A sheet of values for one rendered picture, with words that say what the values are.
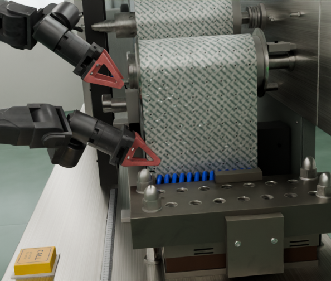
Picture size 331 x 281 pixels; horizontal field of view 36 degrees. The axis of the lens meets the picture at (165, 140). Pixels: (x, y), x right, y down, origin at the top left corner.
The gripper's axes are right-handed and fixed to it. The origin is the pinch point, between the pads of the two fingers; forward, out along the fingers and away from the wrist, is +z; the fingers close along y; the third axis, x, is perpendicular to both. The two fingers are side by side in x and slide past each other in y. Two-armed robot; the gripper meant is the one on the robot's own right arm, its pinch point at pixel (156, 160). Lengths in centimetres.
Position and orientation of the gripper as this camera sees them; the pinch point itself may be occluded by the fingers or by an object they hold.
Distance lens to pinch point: 105.8
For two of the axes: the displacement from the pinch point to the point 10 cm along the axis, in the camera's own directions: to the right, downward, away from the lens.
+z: 8.9, 4.1, 1.8
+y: 0.7, 2.7, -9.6
